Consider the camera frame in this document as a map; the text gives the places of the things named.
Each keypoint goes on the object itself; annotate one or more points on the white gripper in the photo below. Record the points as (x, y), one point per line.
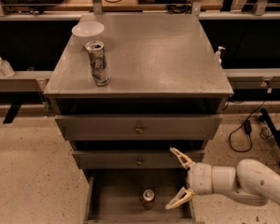
(200, 178)

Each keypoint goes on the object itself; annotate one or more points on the orange soda can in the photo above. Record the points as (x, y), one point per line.
(148, 198)

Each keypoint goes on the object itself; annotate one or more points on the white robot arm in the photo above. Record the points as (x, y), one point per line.
(250, 182)

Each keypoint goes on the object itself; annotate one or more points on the grey bottom drawer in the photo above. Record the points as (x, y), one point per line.
(115, 197)

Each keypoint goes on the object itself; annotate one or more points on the grey drawer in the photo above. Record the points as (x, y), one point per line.
(126, 159)
(115, 197)
(138, 127)

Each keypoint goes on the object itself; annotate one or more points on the grey middle drawer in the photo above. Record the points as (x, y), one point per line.
(126, 159)

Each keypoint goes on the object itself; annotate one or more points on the grey drawer cabinet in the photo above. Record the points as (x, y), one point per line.
(157, 64)

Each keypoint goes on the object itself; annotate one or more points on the grey top drawer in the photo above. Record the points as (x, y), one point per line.
(138, 127)

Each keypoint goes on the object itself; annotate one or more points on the blue white tall can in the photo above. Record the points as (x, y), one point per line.
(96, 53)

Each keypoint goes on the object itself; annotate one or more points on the black stand leg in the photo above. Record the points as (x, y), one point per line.
(276, 134)

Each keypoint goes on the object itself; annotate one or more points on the white pump bottle right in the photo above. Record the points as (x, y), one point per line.
(220, 49)

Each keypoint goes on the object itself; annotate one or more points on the white bowl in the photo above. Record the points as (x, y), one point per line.
(88, 31)

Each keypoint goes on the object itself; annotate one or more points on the clear sanitizer bottle left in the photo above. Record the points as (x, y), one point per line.
(6, 69)

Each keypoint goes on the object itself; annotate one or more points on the black power cable floor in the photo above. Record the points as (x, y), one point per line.
(244, 128)

